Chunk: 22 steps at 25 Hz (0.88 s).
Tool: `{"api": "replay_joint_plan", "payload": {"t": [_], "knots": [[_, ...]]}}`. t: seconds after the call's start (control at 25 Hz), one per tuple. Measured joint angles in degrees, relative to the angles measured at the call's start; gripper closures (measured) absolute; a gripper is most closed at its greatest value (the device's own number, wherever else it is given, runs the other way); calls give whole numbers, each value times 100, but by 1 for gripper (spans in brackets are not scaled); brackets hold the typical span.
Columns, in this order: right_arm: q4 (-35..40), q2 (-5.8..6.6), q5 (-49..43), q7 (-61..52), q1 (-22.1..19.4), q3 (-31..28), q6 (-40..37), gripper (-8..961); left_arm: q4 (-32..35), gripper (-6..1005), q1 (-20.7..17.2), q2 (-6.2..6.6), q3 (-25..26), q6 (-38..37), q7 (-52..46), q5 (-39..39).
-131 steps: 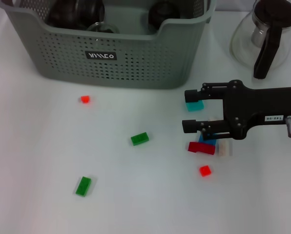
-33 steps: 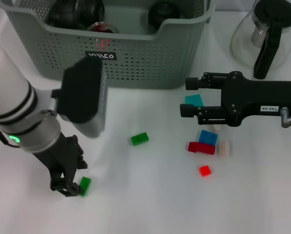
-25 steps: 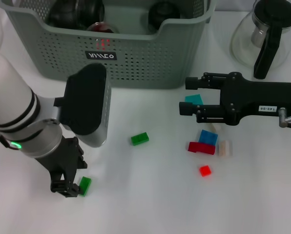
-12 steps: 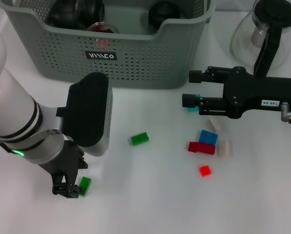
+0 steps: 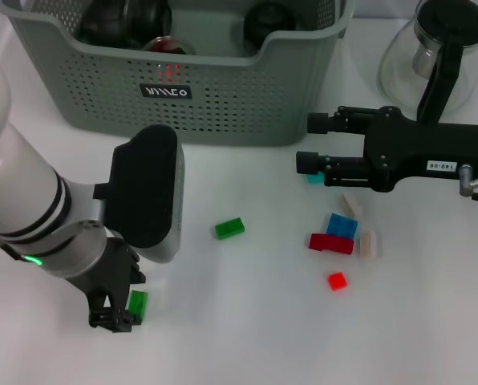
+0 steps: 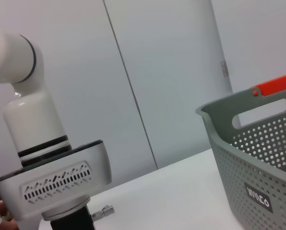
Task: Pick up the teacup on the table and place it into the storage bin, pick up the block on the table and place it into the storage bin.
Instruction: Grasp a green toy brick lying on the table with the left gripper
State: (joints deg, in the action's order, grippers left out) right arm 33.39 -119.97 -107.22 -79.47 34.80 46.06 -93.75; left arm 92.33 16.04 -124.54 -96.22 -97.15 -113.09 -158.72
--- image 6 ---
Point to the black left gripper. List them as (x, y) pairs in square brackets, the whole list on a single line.
[(73, 220)]

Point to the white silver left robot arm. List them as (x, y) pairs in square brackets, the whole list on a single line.
[(32, 119)]

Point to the grey perforated storage bin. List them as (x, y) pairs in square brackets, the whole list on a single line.
[(241, 167)]

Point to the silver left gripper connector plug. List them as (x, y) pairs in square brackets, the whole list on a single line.
[(103, 212)]

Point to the metal door hinge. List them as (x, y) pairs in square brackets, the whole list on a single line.
[(224, 68)]

